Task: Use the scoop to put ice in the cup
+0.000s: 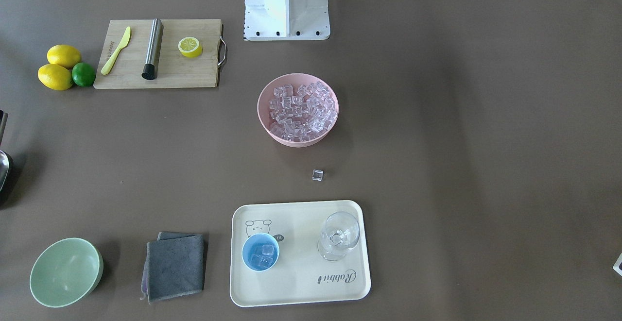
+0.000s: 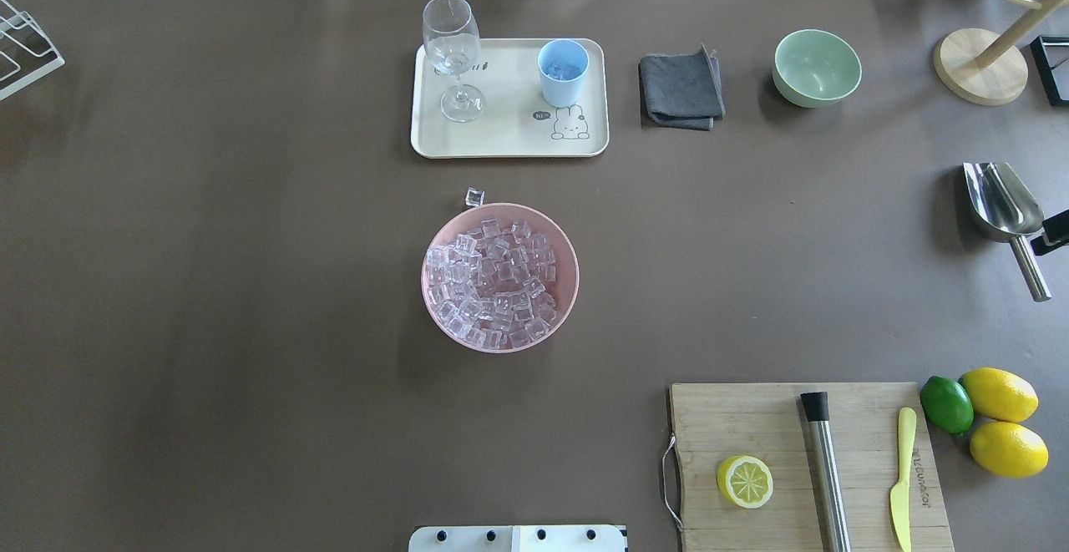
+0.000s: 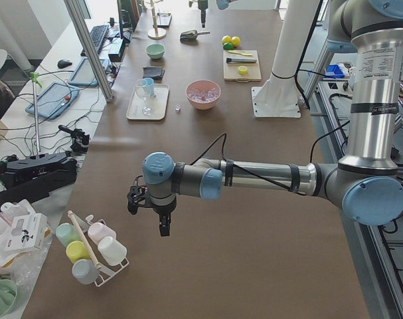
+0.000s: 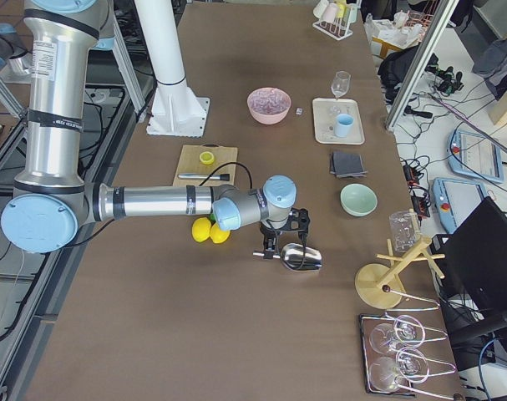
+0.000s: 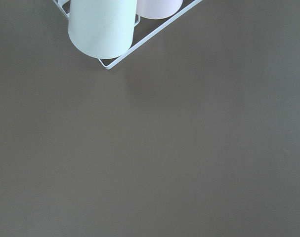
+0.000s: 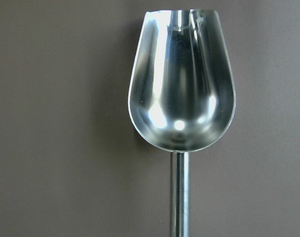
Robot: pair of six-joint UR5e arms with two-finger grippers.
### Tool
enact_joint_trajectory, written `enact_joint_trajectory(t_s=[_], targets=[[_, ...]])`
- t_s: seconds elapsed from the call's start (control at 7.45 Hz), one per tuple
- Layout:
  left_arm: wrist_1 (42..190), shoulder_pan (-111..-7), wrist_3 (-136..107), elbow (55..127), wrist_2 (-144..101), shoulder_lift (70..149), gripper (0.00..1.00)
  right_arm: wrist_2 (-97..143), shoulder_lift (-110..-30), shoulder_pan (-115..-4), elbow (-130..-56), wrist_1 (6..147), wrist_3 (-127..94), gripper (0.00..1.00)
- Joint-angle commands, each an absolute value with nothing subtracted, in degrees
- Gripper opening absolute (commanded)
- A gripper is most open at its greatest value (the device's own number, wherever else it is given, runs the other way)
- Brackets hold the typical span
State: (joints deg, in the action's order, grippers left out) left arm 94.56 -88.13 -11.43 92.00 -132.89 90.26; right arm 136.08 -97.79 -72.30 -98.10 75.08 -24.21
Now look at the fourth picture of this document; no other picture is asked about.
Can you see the grey folded cloth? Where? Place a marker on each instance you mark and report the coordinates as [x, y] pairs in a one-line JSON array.
[[344, 165]]

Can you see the hanging wine glass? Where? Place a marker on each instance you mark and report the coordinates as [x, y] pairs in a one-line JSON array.
[[404, 331], [402, 373]]

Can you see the steel ice scoop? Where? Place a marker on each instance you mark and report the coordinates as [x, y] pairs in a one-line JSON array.
[[295, 257]]

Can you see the steel muddler black tip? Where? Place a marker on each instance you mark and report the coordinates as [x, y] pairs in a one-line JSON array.
[[192, 176]]

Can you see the clear ice cubes pile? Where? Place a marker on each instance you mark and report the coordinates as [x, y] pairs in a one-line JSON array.
[[269, 101]]

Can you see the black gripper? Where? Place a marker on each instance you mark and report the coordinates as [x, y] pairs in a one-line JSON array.
[[268, 230]]

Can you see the whole lemon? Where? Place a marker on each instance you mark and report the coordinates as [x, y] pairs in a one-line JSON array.
[[200, 229], [218, 235]]

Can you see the half lemon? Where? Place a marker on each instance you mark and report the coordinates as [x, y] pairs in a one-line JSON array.
[[207, 158]]

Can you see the mint green bowl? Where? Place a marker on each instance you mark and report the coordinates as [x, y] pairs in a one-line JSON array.
[[358, 200]]

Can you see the light blue cup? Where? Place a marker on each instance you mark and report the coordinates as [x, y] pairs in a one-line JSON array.
[[343, 125]]

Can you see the wooden mug tree stand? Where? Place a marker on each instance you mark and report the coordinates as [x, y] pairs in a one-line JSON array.
[[380, 286]]

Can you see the white wire cup rack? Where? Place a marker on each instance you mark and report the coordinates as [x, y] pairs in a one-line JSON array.
[[334, 18]]

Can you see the black monitor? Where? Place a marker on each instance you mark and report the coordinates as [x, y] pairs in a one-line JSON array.
[[475, 265]]

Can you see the cream rabbit tray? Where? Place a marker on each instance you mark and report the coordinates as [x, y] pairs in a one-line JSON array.
[[325, 112]]

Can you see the pink bowl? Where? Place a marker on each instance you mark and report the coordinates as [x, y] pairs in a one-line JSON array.
[[268, 119]]

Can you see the clear wine glass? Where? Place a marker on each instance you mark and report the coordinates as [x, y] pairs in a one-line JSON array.
[[340, 84]]

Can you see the glass mug on stand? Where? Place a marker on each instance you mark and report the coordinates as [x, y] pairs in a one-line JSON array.
[[404, 230]]

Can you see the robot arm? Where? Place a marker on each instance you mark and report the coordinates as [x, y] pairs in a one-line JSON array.
[[51, 202]]

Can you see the black glass holder tray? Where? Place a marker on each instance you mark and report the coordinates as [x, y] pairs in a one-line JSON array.
[[366, 324]]

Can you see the bamboo cutting board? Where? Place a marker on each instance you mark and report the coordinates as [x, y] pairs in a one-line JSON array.
[[197, 161]]

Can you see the blue teach pendant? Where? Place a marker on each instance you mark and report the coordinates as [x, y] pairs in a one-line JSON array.
[[453, 200], [471, 154]]

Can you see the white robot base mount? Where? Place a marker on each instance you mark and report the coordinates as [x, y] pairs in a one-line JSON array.
[[176, 110]]

